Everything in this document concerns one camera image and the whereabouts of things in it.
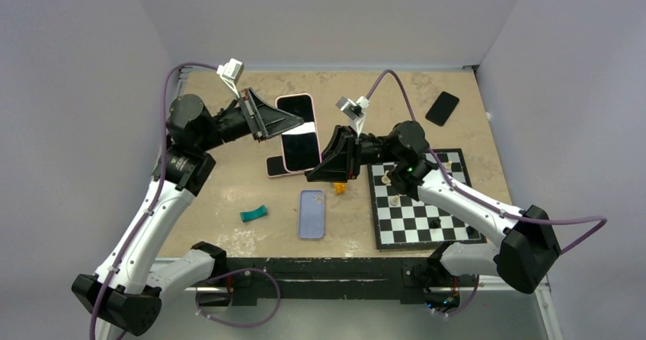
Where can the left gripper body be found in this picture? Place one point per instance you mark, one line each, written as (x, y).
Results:
(235, 123)

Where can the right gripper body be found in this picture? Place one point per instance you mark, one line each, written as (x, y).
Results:
(369, 150)

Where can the lilac phone case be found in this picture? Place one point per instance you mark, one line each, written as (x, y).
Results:
(311, 214)

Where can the black phone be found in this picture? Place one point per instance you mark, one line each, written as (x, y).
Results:
(442, 108)

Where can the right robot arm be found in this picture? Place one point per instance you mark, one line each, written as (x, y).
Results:
(521, 247)

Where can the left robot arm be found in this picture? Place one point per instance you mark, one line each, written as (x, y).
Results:
(124, 295)

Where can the blue and orange block toy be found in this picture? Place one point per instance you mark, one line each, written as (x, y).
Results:
(340, 187)

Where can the white chess piece left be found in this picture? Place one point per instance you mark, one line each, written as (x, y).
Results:
(385, 178)

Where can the chessboard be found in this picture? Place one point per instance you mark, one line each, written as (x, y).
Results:
(406, 226)

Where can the teal curved piece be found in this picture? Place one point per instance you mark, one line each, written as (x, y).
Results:
(248, 216)

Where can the black chess piece lower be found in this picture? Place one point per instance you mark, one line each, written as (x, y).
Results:
(434, 223)

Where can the black chess piece corner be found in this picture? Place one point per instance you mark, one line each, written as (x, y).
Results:
(471, 231)

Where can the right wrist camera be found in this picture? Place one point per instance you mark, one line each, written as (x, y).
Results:
(355, 111)

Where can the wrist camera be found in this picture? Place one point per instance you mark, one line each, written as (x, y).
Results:
(230, 73)
(355, 111)

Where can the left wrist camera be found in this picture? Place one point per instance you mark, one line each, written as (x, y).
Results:
(230, 73)

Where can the black base frame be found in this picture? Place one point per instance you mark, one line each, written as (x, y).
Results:
(408, 280)

